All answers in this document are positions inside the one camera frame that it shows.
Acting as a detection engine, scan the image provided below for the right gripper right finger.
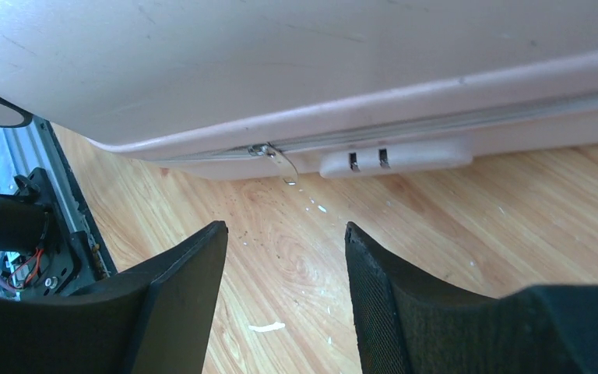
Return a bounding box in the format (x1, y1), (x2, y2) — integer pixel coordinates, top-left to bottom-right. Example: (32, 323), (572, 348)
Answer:
(345, 223), (598, 373)

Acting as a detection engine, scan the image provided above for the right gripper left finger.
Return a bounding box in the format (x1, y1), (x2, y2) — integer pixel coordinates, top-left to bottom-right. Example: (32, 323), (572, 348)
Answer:
(0, 221), (228, 373)

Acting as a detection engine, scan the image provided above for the pink suitcase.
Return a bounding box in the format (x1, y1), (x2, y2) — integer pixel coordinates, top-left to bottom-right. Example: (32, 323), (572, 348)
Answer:
(0, 1), (598, 183)

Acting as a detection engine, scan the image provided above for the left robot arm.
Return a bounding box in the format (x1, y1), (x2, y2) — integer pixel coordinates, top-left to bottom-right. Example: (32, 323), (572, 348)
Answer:
(0, 175), (52, 254)

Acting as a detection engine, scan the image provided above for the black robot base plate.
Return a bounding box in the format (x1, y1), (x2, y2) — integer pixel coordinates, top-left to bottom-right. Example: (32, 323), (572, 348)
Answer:
(0, 118), (119, 301)

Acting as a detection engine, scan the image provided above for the aluminium frame rail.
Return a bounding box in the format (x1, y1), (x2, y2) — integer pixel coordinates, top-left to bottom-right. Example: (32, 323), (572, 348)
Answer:
(0, 120), (90, 233)

